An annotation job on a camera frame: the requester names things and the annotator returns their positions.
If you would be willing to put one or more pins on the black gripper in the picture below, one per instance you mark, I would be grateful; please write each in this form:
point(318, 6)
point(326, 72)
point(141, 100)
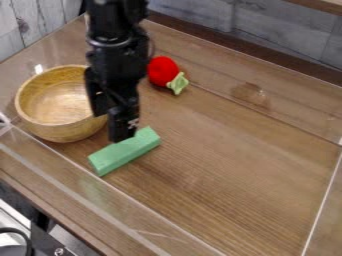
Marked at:
point(118, 66)

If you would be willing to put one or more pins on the clear acrylic front wall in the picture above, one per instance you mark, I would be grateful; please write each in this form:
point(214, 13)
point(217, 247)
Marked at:
point(117, 225)

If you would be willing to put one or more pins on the red plush strawberry toy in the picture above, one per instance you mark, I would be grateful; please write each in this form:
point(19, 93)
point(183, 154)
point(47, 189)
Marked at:
point(165, 74)

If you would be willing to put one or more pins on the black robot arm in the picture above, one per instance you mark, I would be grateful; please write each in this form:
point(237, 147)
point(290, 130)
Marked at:
point(113, 20)

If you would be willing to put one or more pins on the black metal table leg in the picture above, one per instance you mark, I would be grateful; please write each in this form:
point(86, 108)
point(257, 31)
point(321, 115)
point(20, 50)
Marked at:
point(44, 244)

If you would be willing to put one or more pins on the brown wooden bowl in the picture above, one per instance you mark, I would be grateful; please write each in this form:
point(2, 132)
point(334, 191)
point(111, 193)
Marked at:
point(53, 105)

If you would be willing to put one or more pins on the green rectangular block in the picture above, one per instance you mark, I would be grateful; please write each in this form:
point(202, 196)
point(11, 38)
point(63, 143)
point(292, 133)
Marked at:
point(118, 154)

